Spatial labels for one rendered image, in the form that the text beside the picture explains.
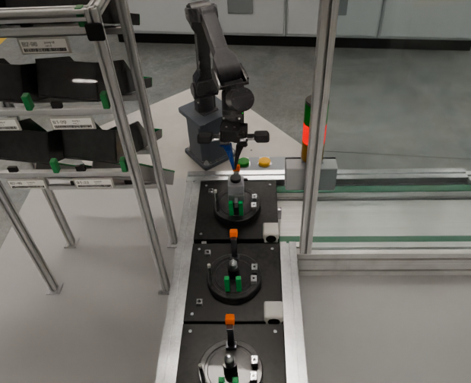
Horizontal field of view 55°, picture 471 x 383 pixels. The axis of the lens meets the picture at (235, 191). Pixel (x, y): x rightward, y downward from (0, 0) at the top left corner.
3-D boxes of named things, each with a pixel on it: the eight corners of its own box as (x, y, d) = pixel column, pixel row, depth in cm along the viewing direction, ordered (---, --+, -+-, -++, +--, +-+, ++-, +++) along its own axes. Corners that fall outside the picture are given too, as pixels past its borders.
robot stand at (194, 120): (216, 137, 178) (211, 93, 164) (238, 155, 170) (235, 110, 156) (184, 152, 172) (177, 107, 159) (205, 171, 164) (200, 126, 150)
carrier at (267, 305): (193, 248, 127) (188, 217, 118) (279, 247, 126) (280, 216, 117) (184, 326, 110) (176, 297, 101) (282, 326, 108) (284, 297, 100)
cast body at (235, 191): (229, 187, 133) (228, 169, 128) (244, 187, 133) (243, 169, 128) (228, 207, 127) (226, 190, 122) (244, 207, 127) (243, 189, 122)
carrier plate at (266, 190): (200, 185, 145) (200, 181, 144) (276, 185, 144) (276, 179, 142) (194, 244, 128) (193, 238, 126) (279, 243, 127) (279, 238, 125)
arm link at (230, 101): (210, 68, 115) (219, 65, 104) (240, 62, 117) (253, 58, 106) (219, 112, 118) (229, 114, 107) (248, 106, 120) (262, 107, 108)
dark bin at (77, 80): (104, 83, 117) (102, 53, 114) (152, 87, 114) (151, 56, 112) (39, 96, 91) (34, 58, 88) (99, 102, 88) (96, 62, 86)
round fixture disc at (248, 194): (215, 191, 140) (214, 187, 139) (260, 191, 139) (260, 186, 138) (212, 226, 130) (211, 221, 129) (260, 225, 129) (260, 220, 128)
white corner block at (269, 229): (262, 231, 130) (262, 222, 127) (278, 231, 130) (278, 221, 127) (262, 244, 127) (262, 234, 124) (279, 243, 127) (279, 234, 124)
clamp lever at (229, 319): (226, 341, 101) (225, 313, 98) (235, 341, 101) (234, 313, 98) (226, 352, 98) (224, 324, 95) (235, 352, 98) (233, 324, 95)
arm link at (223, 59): (184, 14, 129) (184, -15, 119) (212, 8, 130) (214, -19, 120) (213, 101, 120) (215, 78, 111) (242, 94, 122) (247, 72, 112)
